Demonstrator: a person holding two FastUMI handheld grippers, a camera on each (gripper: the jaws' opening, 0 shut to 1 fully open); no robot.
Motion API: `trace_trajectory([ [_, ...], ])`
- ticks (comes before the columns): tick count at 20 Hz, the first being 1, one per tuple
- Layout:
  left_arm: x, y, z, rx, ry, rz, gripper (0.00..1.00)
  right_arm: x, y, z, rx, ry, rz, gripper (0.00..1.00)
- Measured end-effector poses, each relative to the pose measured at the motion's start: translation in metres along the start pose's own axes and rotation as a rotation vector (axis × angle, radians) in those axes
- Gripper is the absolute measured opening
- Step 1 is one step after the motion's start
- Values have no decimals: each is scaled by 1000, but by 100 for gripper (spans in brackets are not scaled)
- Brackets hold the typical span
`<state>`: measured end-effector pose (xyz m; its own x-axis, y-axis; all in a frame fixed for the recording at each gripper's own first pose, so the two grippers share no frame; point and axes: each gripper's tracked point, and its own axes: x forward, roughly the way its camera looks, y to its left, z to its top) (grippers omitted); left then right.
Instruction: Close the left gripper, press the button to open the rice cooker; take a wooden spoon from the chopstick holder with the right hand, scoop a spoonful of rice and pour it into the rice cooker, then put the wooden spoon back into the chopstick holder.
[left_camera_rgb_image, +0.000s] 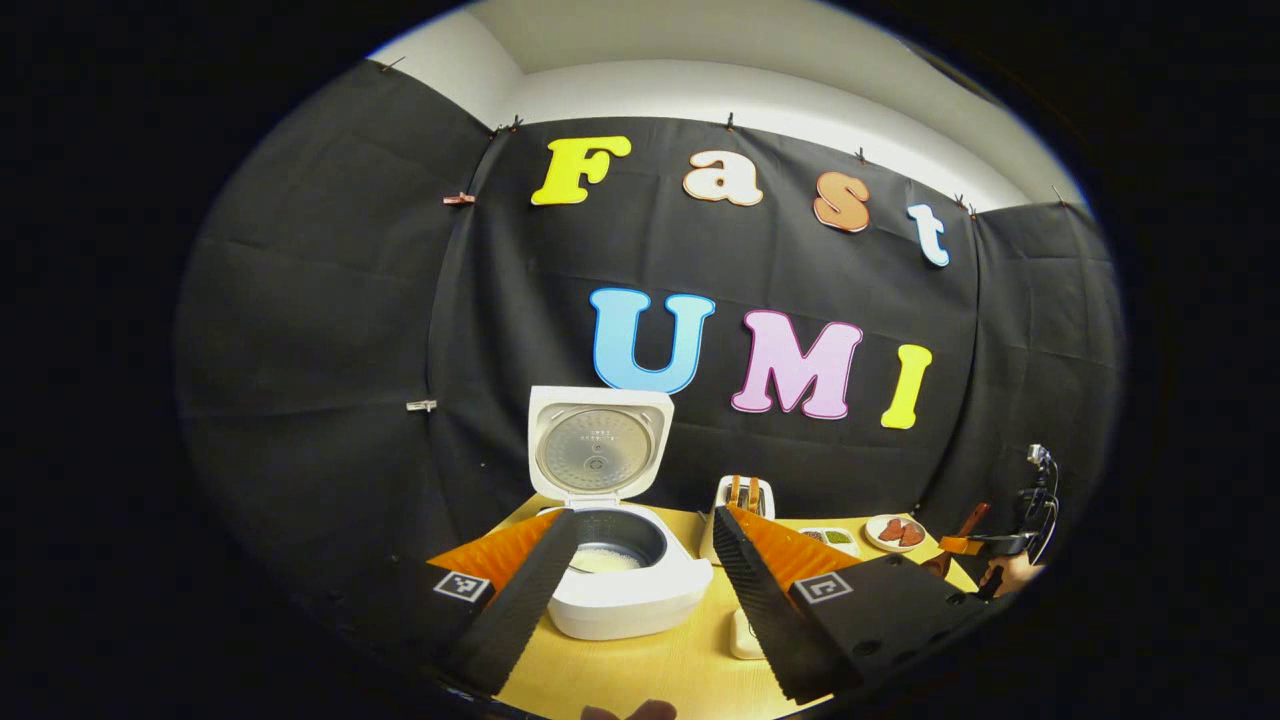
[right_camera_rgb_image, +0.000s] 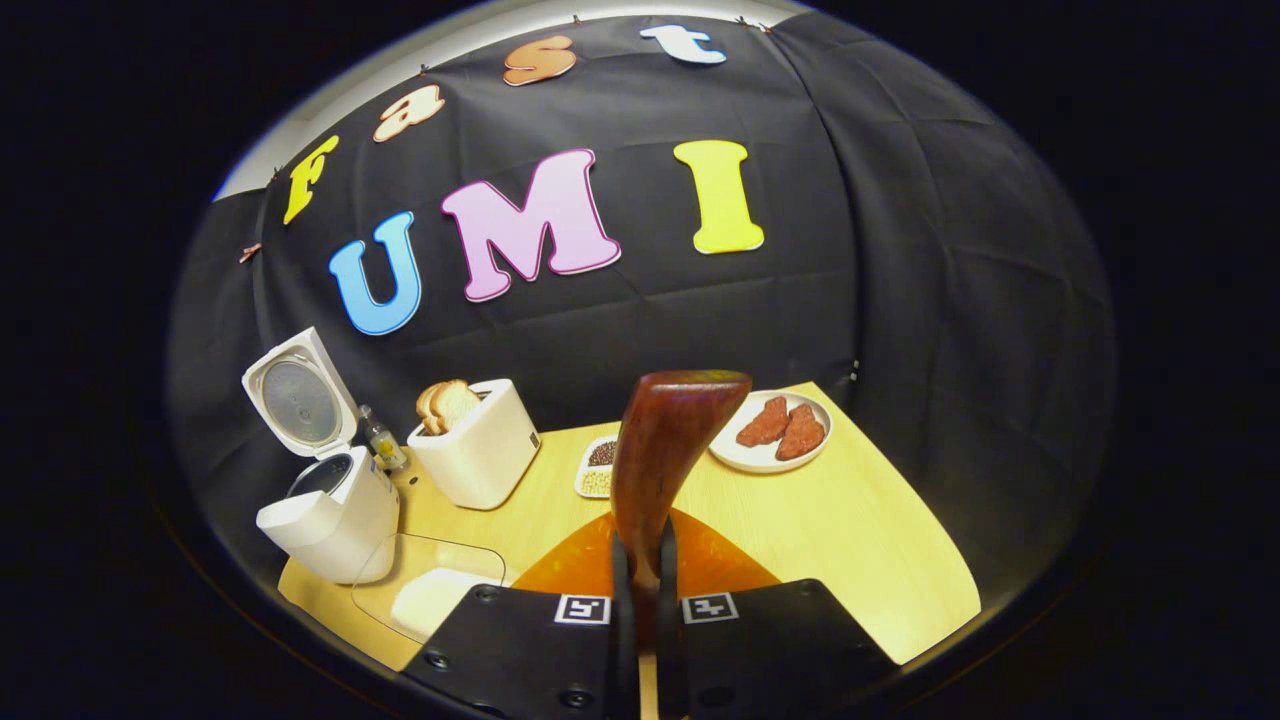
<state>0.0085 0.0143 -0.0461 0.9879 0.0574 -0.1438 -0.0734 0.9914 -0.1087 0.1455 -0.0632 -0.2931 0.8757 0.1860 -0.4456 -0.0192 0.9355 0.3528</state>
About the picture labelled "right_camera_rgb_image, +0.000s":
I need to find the toasted bread slice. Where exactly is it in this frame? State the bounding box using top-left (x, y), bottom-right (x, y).
top-left (416, 382), bottom-right (451, 436)
top-left (432, 379), bottom-right (483, 433)

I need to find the small clear bottle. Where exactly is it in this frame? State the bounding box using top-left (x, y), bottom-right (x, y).
top-left (358, 405), bottom-right (409, 473)

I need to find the white round plate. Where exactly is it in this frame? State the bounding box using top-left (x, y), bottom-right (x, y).
top-left (708, 390), bottom-right (833, 474)

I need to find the white divided grain dish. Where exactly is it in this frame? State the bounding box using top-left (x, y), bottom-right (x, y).
top-left (574, 434), bottom-right (621, 500)

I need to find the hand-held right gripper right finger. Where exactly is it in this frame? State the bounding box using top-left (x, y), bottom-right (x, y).
top-left (655, 508), bottom-right (901, 720)

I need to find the clear box of rice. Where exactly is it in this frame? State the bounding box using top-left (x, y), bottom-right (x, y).
top-left (350, 533), bottom-right (508, 646)

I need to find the brown wooden spoon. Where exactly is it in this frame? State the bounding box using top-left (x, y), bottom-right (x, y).
top-left (610, 370), bottom-right (753, 720)

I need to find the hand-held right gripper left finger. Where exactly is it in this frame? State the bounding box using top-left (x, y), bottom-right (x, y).
top-left (400, 513), bottom-right (643, 720)

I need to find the black backdrop cloth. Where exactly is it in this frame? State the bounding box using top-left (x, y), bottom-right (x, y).
top-left (165, 12), bottom-right (1119, 601)

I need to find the red meat slice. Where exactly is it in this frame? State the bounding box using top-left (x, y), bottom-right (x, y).
top-left (736, 396), bottom-right (791, 448)
top-left (775, 404), bottom-right (827, 462)

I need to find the white toaster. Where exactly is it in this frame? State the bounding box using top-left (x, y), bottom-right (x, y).
top-left (407, 379), bottom-right (542, 511)

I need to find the white rice cooker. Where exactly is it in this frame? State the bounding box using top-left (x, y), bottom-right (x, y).
top-left (241, 327), bottom-right (401, 585)

